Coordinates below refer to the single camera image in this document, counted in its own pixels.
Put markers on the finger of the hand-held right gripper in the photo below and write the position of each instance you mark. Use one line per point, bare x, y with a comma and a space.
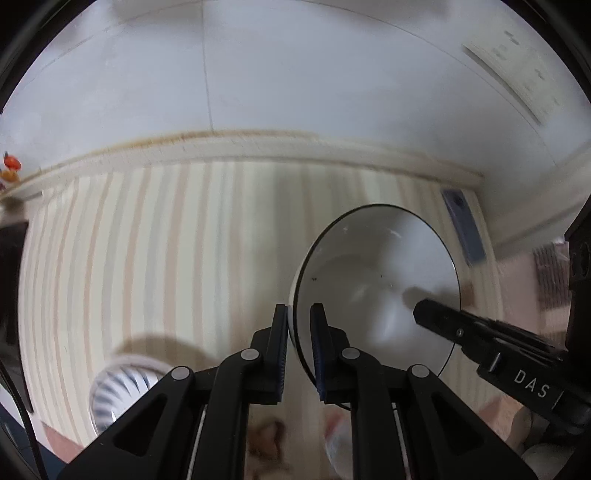
457, 327
581, 258

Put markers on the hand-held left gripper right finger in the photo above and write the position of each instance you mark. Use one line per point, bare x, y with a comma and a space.
317, 355

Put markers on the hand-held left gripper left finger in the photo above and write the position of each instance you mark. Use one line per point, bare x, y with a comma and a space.
280, 355

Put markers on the white bowl with black rim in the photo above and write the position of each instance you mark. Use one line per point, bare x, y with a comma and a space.
378, 258

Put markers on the blue striped white plate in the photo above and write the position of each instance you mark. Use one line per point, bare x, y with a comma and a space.
120, 387

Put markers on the white bowl with coloured pattern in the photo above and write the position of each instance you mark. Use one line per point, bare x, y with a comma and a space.
339, 447

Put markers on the blue smartphone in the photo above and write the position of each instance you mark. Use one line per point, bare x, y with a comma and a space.
464, 226

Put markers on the striped tablecloth with cat print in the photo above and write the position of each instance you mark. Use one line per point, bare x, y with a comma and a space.
161, 254

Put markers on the black glass gas stove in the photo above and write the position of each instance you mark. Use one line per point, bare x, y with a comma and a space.
11, 277

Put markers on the colourful wall stickers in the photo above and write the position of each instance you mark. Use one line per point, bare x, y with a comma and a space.
10, 167

